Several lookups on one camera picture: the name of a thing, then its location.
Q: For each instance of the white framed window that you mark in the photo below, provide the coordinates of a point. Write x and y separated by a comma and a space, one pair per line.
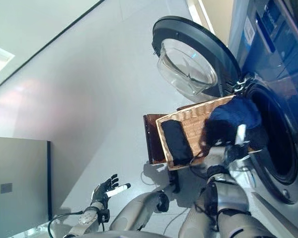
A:
0, 59

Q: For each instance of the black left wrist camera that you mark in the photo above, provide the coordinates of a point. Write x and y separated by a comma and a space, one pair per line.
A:
104, 215

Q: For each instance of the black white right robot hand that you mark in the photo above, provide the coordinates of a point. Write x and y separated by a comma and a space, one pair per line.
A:
236, 152

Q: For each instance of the glossy dark brown stool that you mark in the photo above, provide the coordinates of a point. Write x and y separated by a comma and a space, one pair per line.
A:
151, 138

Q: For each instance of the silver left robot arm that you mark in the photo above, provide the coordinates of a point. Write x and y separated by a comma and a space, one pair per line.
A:
85, 218

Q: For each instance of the grey cabinet with black edge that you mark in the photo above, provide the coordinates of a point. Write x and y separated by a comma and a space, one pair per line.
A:
20, 173

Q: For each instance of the round glass washing machine door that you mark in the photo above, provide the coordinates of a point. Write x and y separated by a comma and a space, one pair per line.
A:
188, 27

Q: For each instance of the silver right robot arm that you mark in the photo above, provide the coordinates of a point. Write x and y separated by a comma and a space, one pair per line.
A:
228, 193

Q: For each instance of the rectangular wicker basket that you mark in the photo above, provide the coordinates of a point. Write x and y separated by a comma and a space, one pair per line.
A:
193, 124

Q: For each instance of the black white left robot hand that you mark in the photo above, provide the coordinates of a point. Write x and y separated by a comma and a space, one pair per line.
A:
99, 194

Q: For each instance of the dark grey washing machine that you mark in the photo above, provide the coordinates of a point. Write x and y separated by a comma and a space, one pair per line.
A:
288, 74

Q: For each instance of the silver right robot leg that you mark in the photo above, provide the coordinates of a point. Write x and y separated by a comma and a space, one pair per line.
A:
196, 223

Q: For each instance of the silver robot leg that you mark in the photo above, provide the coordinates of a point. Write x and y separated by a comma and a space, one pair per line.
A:
134, 210
196, 223

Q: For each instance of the black cloth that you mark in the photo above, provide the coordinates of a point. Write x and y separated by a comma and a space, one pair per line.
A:
176, 143
218, 134

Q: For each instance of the grey robot torso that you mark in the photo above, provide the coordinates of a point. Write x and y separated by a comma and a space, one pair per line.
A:
126, 235

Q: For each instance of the silver left robot leg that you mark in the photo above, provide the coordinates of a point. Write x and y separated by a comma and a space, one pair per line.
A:
134, 210

